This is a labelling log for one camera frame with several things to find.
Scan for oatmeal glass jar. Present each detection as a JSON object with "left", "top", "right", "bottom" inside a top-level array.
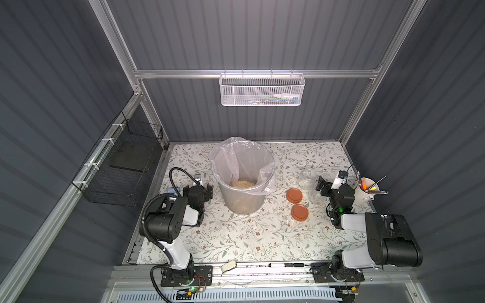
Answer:
[
  {"left": 308, "top": 188, "right": 327, "bottom": 205},
  {"left": 298, "top": 168, "right": 318, "bottom": 191}
]

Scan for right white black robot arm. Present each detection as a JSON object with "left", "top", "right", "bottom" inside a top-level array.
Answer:
[{"left": 315, "top": 176, "right": 423, "bottom": 282}]

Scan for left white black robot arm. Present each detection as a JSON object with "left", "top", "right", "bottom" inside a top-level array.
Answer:
[{"left": 139, "top": 184, "right": 213, "bottom": 271}]

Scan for white utensil cup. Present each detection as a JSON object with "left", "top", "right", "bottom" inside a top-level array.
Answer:
[{"left": 354, "top": 178, "right": 389, "bottom": 204}]

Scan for clear plastic bin liner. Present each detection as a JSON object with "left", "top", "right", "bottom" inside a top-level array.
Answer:
[{"left": 209, "top": 137, "right": 277, "bottom": 196}]

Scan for grey trash bin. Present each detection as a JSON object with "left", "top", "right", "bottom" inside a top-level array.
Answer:
[{"left": 213, "top": 141, "right": 277, "bottom": 215}]

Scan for floral table mat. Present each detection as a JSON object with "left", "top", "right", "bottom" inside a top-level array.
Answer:
[{"left": 161, "top": 142, "right": 366, "bottom": 263}]

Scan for white tape roll piece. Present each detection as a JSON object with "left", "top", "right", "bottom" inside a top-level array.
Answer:
[{"left": 221, "top": 260, "right": 237, "bottom": 274}]

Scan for white perforated vent strip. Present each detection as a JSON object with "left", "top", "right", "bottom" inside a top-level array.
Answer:
[{"left": 113, "top": 287, "right": 342, "bottom": 303}]

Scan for markers in white basket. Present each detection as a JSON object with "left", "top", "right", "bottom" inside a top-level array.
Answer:
[{"left": 241, "top": 93, "right": 301, "bottom": 106}]

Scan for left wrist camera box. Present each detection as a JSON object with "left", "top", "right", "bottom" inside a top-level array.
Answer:
[{"left": 193, "top": 173, "right": 203, "bottom": 186}]

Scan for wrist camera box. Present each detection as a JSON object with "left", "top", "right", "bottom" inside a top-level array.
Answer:
[
  {"left": 331, "top": 170, "right": 349, "bottom": 189},
  {"left": 193, "top": 173, "right": 203, "bottom": 186}
]

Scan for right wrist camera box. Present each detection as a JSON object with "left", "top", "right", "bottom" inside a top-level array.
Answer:
[{"left": 331, "top": 170, "right": 349, "bottom": 189}]

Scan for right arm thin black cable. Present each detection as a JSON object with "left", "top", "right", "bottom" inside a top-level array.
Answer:
[{"left": 345, "top": 163, "right": 361, "bottom": 186}]

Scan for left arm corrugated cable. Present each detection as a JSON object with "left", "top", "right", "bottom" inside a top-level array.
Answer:
[{"left": 138, "top": 167, "right": 201, "bottom": 245}]

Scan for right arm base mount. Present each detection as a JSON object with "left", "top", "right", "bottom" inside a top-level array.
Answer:
[{"left": 309, "top": 262, "right": 365, "bottom": 284}]

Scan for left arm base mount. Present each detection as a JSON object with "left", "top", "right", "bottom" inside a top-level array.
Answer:
[{"left": 160, "top": 266, "right": 213, "bottom": 287}]

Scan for black wire basket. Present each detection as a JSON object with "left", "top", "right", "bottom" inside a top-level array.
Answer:
[{"left": 72, "top": 115, "right": 164, "bottom": 207}]

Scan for white wire mesh basket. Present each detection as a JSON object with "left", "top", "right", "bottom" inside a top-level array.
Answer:
[{"left": 219, "top": 73, "right": 306, "bottom": 107}]

